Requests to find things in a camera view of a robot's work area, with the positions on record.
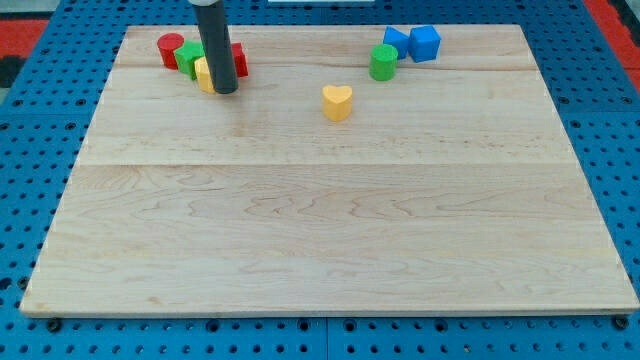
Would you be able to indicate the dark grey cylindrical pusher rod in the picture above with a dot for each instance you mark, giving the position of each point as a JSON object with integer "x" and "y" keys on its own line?
{"x": 213, "y": 28}

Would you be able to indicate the green star block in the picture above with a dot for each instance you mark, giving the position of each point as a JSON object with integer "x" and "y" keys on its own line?
{"x": 186, "y": 55}

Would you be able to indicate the red cylinder block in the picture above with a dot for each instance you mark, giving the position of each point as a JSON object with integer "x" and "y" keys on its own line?
{"x": 167, "y": 44}

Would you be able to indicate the red block behind rod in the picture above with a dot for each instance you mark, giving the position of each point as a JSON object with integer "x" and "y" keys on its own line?
{"x": 240, "y": 61}

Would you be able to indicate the yellow block behind rod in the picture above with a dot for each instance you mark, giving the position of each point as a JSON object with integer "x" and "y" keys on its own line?
{"x": 203, "y": 76}

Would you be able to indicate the yellow heart block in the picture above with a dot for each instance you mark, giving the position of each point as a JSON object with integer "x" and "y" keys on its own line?
{"x": 337, "y": 102}

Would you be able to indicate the green cylinder block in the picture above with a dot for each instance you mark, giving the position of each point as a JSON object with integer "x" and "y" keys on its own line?
{"x": 383, "y": 62}

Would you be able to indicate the blue triangular block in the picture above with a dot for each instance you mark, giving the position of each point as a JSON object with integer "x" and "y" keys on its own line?
{"x": 398, "y": 40}

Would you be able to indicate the blue cube block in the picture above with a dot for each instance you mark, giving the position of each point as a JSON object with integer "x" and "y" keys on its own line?
{"x": 424, "y": 43}

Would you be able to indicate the light wooden board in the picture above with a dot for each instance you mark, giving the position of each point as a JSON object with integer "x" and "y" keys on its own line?
{"x": 450, "y": 190}

